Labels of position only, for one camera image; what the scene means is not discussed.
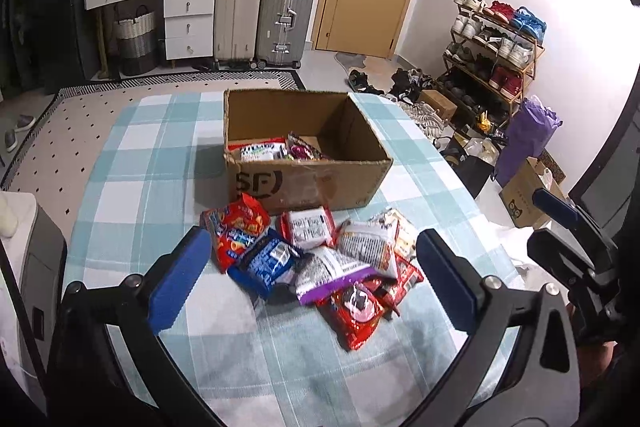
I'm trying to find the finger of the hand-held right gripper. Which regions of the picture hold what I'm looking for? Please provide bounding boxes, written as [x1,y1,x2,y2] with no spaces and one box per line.
[532,188,621,253]
[526,230,617,303]

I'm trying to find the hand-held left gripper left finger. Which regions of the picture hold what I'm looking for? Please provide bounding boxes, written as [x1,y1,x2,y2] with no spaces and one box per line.
[47,226,226,427]

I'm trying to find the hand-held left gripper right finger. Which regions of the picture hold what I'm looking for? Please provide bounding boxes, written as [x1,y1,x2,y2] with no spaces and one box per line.
[400,228,583,427]

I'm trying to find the red patterned snack packet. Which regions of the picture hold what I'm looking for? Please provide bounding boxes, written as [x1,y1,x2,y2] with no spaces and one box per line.
[385,252,425,308]

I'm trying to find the red snack bag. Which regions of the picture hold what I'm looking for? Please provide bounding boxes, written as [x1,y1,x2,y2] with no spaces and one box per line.
[200,193,271,272]

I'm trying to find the white noodle packet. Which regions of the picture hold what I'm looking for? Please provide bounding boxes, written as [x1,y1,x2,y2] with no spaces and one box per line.
[336,214,401,280]

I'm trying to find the white purple snack packet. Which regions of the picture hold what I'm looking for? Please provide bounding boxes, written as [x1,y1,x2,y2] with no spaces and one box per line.
[295,247,386,307]

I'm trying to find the person's right hand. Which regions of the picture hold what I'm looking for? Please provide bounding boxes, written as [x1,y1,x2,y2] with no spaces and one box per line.
[580,341,618,395]

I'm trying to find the small cardboard box with cat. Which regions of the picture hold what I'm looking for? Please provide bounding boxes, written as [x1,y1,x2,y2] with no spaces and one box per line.
[500,157,568,230]

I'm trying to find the white plastic bag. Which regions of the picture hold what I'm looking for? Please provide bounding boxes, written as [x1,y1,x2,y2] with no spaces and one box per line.
[492,222,536,280]

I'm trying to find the black office chair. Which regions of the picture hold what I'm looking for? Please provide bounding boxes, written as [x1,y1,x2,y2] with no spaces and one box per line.
[567,72,640,228]

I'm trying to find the purple bag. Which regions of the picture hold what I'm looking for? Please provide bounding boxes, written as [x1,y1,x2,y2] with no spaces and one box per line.
[495,96,563,188]

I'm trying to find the clear cookie packet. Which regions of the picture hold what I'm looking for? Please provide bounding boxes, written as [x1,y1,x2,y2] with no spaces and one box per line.
[370,207,418,258]

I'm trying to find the blue snack packet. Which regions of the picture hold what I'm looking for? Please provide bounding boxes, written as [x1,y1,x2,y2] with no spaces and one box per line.
[227,229,306,300]

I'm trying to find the black gold bag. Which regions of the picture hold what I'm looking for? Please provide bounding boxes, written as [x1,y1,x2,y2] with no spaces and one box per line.
[440,132,496,200]

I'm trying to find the red white snack packet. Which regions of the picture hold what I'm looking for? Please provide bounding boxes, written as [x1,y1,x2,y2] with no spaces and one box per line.
[276,206,337,253]

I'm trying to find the grey white cabinet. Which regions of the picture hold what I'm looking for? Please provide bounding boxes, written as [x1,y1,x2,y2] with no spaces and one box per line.
[0,192,68,408]

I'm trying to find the white colourful snack packet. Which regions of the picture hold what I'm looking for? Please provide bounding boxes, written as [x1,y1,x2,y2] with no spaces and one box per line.
[239,142,287,164]

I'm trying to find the wooden shoe rack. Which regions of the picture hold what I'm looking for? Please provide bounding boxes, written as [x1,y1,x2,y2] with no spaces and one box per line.
[442,4,546,128]

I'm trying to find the small brown cardboard box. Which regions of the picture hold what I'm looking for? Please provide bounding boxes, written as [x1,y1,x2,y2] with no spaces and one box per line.
[419,89,458,122]

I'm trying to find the cream dotted floor rug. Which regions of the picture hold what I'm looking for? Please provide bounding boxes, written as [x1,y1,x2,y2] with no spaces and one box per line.
[0,72,306,192]

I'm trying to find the dark purple snack packet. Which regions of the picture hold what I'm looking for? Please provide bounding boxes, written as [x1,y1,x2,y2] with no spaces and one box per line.
[286,133,332,162]

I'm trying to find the black shoes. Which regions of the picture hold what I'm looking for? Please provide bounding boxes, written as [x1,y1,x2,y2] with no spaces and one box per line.
[390,68,433,102]

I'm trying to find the rows of shoes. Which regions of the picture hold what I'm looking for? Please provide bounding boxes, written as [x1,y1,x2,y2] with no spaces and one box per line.
[445,0,547,100]

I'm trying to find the black sandals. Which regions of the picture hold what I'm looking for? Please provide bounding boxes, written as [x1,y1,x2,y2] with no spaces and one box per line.
[347,69,386,96]

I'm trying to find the grey door mat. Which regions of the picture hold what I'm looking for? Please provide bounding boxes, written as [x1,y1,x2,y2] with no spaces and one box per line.
[334,52,383,80]

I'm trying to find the grey white laundry basket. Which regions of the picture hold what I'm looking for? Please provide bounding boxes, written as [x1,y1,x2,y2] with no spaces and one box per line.
[114,4,158,76]

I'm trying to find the white drawer desk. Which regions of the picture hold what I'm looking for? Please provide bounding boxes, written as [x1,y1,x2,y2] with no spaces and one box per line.
[83,0,217,60]

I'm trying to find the beige suitcase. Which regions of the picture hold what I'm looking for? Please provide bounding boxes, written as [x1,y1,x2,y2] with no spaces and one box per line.
[214,0,266,68]

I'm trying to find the silver suitcase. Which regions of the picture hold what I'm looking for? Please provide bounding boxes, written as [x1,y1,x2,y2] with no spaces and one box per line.
[256,0,317,68]

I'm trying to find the dark wardrobe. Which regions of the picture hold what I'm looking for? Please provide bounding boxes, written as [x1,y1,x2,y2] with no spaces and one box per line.
[0,0,81,95]

